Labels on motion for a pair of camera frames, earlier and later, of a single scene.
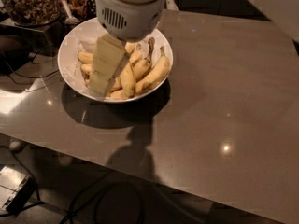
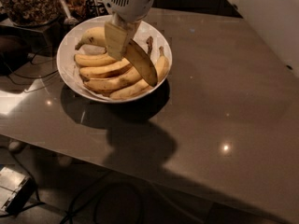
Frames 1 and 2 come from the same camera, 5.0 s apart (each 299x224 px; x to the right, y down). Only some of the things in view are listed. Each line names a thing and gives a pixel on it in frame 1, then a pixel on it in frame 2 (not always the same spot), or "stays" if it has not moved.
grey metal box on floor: (16, 189) stays
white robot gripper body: (135, 20) -> (132, 2)
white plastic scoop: (70, 20) stays
